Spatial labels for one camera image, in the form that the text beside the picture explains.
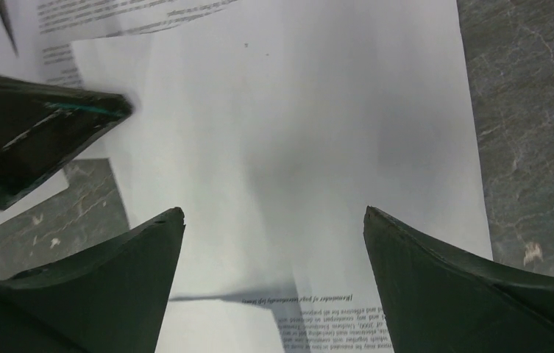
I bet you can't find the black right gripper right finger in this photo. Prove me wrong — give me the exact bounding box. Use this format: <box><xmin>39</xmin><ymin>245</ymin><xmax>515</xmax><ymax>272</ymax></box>
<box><xmin>363</xmin><ymin>207</ymin><xmax>554</xmax><ymax>352</ymax></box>

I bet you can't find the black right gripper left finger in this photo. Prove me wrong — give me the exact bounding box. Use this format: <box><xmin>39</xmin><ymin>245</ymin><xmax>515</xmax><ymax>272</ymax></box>
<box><xmin>0</xmin><ymin>207</ymin><xmax>185</xmax><ymax>352</ymax></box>

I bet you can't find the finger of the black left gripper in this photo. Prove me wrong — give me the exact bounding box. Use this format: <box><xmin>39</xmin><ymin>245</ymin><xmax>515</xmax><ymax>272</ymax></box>
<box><xmin>0</xmin><ymin>76</ymin><xmax>134</xmax><ymax>211</ymax></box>

